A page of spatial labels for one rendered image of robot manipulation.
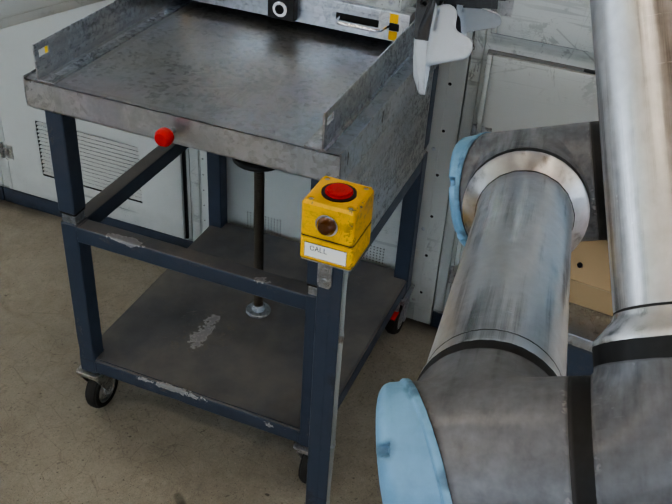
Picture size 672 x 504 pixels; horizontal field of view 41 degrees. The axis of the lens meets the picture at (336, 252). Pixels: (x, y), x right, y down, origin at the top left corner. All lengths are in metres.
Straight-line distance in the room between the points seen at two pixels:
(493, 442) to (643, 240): 0.16
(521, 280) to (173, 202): 1.89
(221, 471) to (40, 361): 0.59
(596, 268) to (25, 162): 1.93
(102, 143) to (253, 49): 0.90
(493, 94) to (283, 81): 0.56
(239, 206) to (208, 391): 0.68
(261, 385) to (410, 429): 1.42
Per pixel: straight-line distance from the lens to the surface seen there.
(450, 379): 0.63
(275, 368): 2.04
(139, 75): 1.73
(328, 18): 1.90
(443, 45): 0.95
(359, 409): 2.21
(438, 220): 2.28
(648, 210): 0.61
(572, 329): 1.32
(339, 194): 1.24
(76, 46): 1.80
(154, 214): 2.65
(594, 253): 1.35
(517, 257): 0.82
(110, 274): 2.64
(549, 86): 2.04
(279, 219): 2.46
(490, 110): 2.09
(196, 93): 1.66
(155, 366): 2.06
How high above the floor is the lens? 1.55
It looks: 35 degrees down
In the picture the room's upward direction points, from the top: 4 degrees clockwise
